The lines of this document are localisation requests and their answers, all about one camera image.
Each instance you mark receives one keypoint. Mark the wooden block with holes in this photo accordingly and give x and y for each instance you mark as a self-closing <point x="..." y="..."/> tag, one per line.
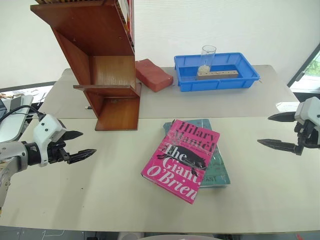
<point x="222" y="74"/>

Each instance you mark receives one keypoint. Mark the red brick block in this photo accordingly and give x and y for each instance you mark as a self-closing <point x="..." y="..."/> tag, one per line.
<point x="153" y="75"/>

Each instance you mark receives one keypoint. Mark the dark framed window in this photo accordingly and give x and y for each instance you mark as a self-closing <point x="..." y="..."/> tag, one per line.
<point x="306" y="67"/>

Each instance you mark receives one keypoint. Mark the clear glass cup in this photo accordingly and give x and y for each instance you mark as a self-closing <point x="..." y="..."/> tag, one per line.
<point x="208" y="56"/>

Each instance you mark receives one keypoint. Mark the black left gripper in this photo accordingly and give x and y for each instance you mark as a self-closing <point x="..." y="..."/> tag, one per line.
<point x="57" y="152"/>

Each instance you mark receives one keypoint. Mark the teal paperback book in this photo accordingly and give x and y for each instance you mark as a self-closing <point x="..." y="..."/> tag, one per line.
<point x="216" y="170"/>

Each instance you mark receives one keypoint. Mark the brown wooden bookshelf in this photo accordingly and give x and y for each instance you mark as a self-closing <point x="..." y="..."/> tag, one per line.
<point x="95" y="32"/>

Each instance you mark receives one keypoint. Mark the pink Giant O'Brien book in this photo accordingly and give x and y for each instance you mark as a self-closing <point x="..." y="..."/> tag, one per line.
<point x="175" y="162"/>

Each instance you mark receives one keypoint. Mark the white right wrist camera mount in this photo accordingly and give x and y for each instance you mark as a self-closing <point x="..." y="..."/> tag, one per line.
<point x="308" y="110"/>

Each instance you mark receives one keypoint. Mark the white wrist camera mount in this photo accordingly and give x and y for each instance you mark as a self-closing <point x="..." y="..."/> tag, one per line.
<point x="47" y="130"/>
<point x="308" y="110"/>

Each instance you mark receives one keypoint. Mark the blue plastic tray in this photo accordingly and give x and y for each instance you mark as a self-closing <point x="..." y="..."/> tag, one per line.
<point x="215" y="83"/>

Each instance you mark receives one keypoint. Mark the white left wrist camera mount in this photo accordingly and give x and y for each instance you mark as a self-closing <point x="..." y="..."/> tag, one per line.
<point x="47" y="130"/>

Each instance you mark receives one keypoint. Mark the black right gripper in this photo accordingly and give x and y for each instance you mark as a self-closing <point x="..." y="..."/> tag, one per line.
<point x="308" y="136"/>

